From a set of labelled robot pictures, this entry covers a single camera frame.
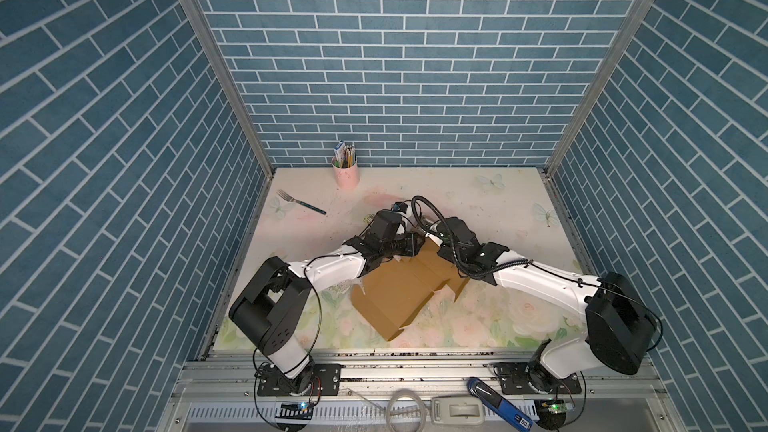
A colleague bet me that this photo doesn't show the brown cardboard box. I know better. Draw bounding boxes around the brown cardboard box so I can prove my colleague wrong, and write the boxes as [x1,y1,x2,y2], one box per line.
[351,239,469,342]

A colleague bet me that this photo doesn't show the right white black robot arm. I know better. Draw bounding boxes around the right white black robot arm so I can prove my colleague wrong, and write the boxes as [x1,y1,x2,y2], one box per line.
[426,217,661,393]

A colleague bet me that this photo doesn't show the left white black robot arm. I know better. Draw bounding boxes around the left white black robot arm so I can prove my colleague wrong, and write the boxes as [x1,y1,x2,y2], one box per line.
[228,210,425,394]

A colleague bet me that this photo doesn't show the pink pen holder bucket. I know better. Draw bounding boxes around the pink pen holder bucket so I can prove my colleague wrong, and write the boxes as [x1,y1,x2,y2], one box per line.
[332,161,360,190]

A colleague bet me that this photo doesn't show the pens in bucket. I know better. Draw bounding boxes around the pens in bucket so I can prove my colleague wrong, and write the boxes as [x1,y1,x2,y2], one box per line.
[332,141,357,169]

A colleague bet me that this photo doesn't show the blue handheld tool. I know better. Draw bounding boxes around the blue handheld tool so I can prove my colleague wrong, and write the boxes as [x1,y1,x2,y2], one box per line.
[467,377,533,432]

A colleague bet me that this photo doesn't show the grey white plastic device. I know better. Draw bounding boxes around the grey white plastic device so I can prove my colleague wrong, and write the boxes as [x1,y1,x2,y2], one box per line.
[431,395,485,426]

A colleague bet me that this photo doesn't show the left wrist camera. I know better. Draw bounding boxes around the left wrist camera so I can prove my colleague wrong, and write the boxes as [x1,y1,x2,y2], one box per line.
[391,201,408,213]

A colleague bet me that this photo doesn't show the metal fork teal handle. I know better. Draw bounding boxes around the metal fork teal handle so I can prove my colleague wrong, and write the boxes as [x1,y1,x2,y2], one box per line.
[277,189,327,215]

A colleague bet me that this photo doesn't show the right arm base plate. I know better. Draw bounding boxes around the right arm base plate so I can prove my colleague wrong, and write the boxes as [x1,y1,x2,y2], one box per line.
[491,362,583,395]

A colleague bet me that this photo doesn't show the white cable coil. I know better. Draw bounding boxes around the white cable coil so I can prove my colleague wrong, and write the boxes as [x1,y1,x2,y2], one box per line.
[383,388,430,432]

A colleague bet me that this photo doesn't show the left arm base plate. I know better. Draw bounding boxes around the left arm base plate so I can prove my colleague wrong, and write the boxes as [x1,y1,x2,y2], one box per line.
[256,362,341,397]

